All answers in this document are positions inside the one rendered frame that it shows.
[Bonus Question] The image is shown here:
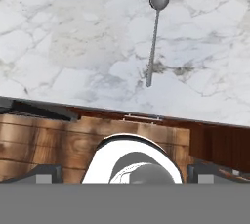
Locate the dark wooden cupboard door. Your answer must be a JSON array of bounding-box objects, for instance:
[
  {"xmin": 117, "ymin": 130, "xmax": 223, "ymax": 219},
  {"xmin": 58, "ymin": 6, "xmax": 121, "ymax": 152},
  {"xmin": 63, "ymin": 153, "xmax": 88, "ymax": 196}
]
[{"xmin": 189, "ymin": 122, "xmax": 250, "ymax": 174}]

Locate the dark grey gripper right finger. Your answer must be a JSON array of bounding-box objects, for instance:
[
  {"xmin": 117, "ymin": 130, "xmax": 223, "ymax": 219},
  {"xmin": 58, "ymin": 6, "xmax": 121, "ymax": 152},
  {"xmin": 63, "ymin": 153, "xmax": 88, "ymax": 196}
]
[{"xmin": 187, "ymin": 163, "xmax": 250, "ymax": 185}]

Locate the silver drawer handle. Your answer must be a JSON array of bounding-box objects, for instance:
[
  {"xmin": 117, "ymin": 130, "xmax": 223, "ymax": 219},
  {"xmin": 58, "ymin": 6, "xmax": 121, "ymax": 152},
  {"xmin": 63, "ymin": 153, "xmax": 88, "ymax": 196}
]
[{"xmin": 123, "ymin": 113, "xmax": 163, "ymax": 122}]

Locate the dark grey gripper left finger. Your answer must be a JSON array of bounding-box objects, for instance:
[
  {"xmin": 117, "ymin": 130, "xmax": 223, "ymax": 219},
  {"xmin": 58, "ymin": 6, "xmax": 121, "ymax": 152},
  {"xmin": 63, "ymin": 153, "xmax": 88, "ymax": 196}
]
[{"xmin": 0, "ymin": 163, "xmax": 63, "ymax": 185}]

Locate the light wooden drawer front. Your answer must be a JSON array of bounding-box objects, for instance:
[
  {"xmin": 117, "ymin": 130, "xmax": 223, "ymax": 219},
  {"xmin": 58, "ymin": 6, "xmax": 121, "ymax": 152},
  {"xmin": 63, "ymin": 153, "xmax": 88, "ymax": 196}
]
[{"xmin": 0, "ymin": 112, "xmax": 191, "ymax": 185}]

